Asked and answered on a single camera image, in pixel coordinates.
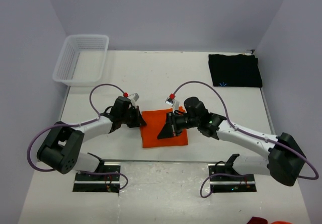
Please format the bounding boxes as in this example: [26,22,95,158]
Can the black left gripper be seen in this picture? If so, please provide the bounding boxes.
[120,105,146,128]

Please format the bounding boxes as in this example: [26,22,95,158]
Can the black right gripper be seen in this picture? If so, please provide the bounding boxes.
[157,112,200,140]

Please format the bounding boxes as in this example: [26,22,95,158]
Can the orange t shirt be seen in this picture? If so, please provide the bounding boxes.
[140,109,188,148]

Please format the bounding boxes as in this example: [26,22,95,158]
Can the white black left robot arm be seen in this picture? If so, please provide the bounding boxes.
[37,93,146,180]

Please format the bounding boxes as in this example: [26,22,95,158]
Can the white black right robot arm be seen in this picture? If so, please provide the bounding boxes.
[157,96,306,186]

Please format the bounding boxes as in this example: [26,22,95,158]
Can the white plastic mesh basket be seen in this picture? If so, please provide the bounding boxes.
[52,34,109,87]

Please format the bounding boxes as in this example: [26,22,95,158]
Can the folded black t shirt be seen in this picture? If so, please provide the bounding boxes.
[208,54,263,88]

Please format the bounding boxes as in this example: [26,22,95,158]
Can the dark red cloth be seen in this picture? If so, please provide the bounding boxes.
[247,216,268,224]

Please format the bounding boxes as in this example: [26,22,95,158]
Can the orange cloth at edge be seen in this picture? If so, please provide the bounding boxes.
[271,220,292,224]

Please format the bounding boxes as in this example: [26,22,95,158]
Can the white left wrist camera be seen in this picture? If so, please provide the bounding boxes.
[127,93,139,109]

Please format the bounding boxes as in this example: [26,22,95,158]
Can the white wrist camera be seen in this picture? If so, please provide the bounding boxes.
[127,93,139,109]
[165,97,180,112]

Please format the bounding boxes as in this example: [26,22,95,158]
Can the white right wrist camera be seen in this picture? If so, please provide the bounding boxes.
[165,97,180,112]

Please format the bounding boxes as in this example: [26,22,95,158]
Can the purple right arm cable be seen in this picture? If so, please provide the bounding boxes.
[168,81,319,180]

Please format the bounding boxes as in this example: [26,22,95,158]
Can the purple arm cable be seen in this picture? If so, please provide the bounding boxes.
[27,84,129,172]
[168,81,319,180]

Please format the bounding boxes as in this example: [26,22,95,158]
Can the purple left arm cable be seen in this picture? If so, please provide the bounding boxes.
[27,84,129,172]

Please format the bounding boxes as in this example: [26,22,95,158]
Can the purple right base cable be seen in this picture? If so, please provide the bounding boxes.
[200,174,254,199]

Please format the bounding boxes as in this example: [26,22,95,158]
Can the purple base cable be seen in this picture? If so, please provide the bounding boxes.
[77,171,129,191]
[200,174,254,199]

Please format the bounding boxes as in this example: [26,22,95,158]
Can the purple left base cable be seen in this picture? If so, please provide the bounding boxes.
[77,171,129,191]

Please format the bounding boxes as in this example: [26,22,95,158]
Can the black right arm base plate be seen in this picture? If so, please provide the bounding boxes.
[208,163,257,193]

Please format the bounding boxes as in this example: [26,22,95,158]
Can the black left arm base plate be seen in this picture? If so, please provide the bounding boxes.
[72,173,121,193]

